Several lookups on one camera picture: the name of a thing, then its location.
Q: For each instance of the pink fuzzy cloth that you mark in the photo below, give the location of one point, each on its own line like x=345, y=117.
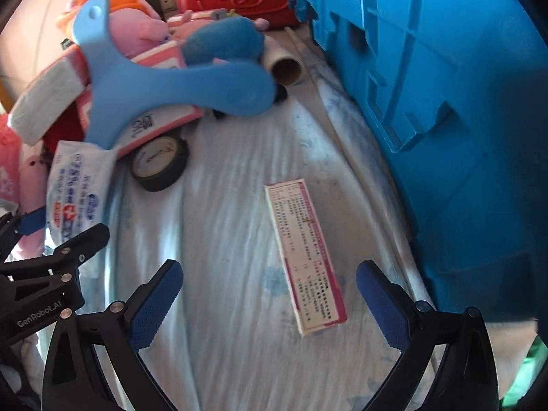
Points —
x=8, y=158

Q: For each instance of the pink plush with orange hat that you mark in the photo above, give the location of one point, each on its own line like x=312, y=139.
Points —
x=137, y=30

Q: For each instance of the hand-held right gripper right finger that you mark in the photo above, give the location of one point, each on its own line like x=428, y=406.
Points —
x=381, y=304

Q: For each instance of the pink pig plush toy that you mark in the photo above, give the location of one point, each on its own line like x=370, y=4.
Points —
x=32, y=180

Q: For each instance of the blue plastic crate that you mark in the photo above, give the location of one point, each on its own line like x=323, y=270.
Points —
x=428, y=94

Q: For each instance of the blue white wet wipes packet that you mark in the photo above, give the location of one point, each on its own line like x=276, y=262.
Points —
x=72, y=188

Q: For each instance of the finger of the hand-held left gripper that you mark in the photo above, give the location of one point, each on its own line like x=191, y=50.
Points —
x=85, y=242
x=32, y=222

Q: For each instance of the green cloth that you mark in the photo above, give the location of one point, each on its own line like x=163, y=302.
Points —
x=537, y=364

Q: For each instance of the light blue forked toy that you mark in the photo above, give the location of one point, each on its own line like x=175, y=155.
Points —
x=115, y=77

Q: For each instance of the large pink tissue pack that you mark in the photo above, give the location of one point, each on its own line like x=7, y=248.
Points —
x=167, y=120

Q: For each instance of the white wrapped desktop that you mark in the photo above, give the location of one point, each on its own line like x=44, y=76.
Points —
x=222, y=222

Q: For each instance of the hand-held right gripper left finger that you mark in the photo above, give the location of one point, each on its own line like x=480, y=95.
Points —
x=156, y=304

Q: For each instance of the black tape roll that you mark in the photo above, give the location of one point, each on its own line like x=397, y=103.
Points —
x=165, y=182

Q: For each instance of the pink white medicine box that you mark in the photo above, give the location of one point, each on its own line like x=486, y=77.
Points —
x=304, y=257

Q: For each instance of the cardboard tube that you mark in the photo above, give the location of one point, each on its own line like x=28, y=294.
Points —
x=280, y=58

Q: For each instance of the dark blue plush toy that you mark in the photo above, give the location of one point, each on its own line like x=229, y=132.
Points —
x=222, y=40

